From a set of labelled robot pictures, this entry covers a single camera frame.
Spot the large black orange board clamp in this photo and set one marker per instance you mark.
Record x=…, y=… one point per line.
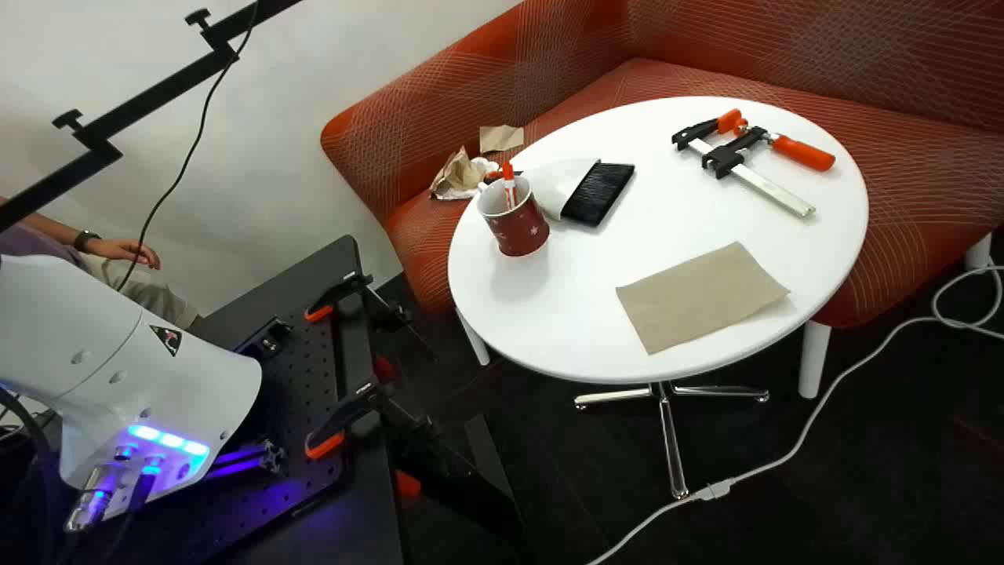
x=419, y=440

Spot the person's forearm with watch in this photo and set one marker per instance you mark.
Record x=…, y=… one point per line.
x=48, y=235

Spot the small brown paper scrap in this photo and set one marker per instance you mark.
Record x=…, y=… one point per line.
x=501, y=141

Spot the chrome table base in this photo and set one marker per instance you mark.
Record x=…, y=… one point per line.
x=670, y=427

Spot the pen with orange cap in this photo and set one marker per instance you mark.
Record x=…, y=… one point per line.
x=505, y=170

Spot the crumpled paper wrapper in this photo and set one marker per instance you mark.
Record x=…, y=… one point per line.
x=459, y=178

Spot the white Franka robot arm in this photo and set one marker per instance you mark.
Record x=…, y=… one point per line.
x=103, y=365

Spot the black camera mount rail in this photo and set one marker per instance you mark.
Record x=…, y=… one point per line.
x=145, y=101

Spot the grey trousers of person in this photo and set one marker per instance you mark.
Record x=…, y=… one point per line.
x=157, y=299

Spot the person's bare hand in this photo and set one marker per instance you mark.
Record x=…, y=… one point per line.
x=130, y=254

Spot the black perforated mounting board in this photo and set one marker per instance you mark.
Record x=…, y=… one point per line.
x=313, y=420

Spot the orange fabric sofa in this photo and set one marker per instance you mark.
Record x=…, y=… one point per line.
x=920, y=190

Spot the small black orange board clamp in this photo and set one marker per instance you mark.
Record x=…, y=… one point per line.
x=350, y=299

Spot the red mug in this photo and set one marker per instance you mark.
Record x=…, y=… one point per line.
x=519, y=220

